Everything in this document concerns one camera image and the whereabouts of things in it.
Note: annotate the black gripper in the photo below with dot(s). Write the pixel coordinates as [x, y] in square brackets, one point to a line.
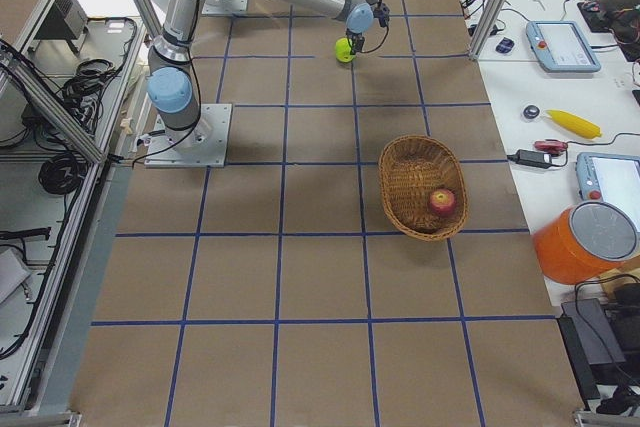
[356, 40]

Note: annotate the green apple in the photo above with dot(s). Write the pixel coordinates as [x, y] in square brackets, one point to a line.
[343, 51]

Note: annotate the red apple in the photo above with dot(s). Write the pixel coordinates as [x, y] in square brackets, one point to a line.
[442, 202]

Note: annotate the wicker basket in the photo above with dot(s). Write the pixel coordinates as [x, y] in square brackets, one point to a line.
[410, 168]

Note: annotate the dark blue pouch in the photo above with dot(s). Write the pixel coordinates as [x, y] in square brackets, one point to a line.
[505, 46]

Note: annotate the round grey knob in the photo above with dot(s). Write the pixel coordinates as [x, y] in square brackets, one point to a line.
[530, 112]

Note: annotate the teach pendant tablet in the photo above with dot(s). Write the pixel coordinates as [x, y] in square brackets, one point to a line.
[561, 47]

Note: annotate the red tool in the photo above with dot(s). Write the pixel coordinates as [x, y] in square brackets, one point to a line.
[551, 146]

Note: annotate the black power adapter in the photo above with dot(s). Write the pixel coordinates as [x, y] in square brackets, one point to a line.
[530, 158]

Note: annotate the yellow toy corn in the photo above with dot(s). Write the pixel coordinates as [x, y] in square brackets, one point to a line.
[574, 124]

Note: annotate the orange cylinder container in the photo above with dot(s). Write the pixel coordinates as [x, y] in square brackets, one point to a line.
[585, 241]

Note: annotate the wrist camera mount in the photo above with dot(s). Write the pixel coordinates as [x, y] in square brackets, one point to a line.
[381, 13]

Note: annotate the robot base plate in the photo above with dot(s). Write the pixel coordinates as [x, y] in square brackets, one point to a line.
[206, 145]

